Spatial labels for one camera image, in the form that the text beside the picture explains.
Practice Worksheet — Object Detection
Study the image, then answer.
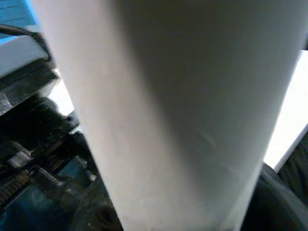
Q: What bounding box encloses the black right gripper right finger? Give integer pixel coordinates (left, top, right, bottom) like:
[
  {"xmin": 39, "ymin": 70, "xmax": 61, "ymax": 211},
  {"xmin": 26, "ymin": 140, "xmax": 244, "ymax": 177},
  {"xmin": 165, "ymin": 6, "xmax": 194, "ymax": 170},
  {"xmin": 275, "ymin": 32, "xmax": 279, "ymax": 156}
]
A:
[{"xmin": 239, "ymin": 162, "xmax": 308, "ymax": 231}]

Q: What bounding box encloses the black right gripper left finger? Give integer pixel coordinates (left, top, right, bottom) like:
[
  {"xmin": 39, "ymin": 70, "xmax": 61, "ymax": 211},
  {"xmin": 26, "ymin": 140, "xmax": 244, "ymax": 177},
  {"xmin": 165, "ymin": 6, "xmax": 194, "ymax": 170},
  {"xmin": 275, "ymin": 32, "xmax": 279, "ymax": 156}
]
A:
[{"xmin": 77, "ymin": 182, "xmax": 125, "ymax": 231}]

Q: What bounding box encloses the white tapered plastic table leg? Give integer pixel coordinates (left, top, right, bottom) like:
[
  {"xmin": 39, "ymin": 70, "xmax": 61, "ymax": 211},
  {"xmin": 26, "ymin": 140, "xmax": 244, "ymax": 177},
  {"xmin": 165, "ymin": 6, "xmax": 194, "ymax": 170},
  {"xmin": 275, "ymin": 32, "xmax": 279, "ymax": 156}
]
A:
[{"xmin": 31, "ymin": 0, "xmax": 308, "ymax": 231}]

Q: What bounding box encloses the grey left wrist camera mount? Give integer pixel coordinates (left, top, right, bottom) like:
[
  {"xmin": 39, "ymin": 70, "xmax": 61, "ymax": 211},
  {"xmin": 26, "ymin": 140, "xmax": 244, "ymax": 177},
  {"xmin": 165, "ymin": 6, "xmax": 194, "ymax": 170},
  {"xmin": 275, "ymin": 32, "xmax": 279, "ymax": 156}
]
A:
[{"xmin": 0, "ymin": 36, "xmax": 50, "ymax": 77}]

